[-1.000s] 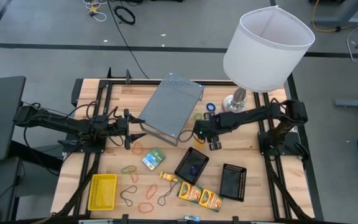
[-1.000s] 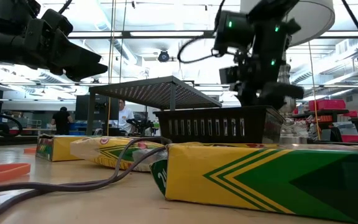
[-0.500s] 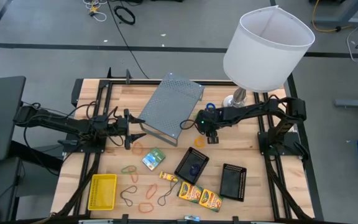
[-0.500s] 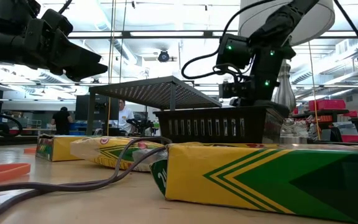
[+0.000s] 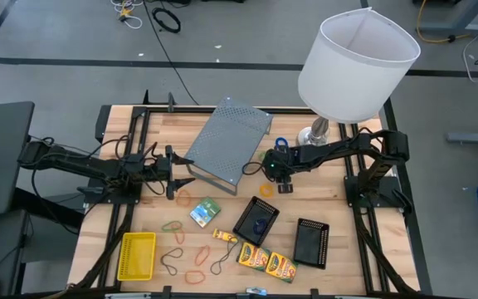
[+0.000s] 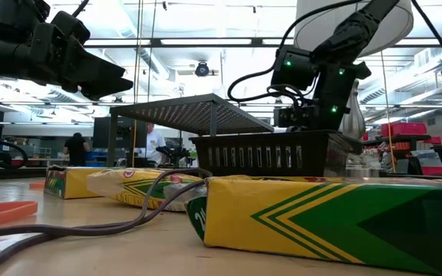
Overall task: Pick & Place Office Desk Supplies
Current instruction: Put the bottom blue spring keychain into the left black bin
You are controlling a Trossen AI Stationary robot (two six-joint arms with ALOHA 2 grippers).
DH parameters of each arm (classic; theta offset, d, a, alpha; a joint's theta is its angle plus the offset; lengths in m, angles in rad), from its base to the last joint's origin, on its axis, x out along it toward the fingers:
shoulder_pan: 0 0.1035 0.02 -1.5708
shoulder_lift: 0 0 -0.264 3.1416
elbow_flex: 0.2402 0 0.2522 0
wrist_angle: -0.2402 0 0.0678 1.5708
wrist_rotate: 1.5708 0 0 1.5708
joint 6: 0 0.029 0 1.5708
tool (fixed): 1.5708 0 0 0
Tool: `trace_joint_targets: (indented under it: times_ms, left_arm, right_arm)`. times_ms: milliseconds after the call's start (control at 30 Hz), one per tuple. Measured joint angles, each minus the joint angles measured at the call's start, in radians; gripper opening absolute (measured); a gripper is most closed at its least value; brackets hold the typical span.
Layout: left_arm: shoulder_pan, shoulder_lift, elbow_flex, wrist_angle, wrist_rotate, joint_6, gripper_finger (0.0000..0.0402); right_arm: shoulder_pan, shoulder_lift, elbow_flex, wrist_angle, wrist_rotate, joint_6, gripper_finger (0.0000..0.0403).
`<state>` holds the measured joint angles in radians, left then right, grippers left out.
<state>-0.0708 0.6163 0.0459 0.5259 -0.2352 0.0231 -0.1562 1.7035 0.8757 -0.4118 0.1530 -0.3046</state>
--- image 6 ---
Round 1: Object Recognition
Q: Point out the grey cable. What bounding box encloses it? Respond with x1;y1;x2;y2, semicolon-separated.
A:
0;167;213;275

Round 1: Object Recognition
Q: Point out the yellow green crayon box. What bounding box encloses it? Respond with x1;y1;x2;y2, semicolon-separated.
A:
184;175;442;276
44;165;130;200

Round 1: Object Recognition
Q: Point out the black ceiling camera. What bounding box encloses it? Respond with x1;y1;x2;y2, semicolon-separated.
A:
194;61;210;77

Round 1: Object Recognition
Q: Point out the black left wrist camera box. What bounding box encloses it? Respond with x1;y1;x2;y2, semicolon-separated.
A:
50;10;91;45

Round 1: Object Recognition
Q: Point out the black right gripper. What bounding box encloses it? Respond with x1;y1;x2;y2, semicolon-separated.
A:
273;72;351;133

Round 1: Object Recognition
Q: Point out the plastic-wrapped yellow crayon box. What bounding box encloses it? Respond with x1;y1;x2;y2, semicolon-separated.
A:
86;167;209;213

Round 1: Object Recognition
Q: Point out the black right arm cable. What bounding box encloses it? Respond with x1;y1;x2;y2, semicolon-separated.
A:
226;0;364;104
411;0;442;84

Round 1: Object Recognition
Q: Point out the person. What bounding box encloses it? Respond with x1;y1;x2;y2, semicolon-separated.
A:
62;132;91;168
143;122;168;166

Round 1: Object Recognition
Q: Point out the orange rubber band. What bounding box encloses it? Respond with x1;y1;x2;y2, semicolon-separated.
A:
0;200;39;230

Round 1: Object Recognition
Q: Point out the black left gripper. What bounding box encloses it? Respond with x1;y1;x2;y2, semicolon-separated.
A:
0;22;134;101

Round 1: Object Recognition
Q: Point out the dark monitor screen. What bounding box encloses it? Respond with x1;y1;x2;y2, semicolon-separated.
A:
92;116;148;150

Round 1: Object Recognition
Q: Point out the silver table lamp white shade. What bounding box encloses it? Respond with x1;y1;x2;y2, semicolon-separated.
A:
293;0;414;178

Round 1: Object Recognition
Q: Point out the blue storage bin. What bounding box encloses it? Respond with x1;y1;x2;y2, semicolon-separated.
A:
84;150;109;168

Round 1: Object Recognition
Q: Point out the dark side table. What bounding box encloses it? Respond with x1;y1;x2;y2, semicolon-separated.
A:
362;133;432;147

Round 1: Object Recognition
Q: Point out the grey perforated metal shelf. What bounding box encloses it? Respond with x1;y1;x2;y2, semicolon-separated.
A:
107;93;275;169

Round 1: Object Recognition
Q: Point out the black overhead frame bar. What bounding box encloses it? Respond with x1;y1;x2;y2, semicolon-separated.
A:
82;37;442;49

